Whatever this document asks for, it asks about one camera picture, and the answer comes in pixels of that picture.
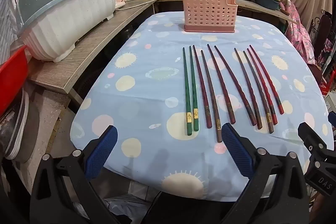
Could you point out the grey wooden side shelf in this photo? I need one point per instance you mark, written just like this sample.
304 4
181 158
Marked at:
86 58

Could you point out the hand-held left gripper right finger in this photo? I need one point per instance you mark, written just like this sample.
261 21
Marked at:
236 150

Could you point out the dark metal chair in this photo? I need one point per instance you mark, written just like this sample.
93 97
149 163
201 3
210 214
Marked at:
321 35

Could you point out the pink floral cloth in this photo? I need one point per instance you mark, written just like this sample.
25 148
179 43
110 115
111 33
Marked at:
299 35

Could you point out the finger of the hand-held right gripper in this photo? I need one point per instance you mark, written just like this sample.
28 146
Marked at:
312 134

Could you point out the brown chopstick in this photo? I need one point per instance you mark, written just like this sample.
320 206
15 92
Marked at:
258 92
210 90

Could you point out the white dish drainer blue lid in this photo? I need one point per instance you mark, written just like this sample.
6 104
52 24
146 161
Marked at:
65 19

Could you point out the pink perforated utensil basket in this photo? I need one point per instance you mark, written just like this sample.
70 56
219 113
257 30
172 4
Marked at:
202 10

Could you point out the red plastic bin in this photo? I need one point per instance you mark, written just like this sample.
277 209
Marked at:
11 79

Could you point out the bright red chopstick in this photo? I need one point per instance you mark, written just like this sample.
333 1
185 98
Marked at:
261 87
264 77

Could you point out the stacked blue bowls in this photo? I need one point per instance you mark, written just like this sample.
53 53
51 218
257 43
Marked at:
266 2

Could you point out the green chopstick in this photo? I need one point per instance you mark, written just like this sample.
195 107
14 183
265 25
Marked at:
186 92
193 92

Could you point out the grey white stacked discs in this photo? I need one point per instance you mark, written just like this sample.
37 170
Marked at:
22 129

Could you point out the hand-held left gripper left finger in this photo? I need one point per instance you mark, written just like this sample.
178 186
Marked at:
101 146

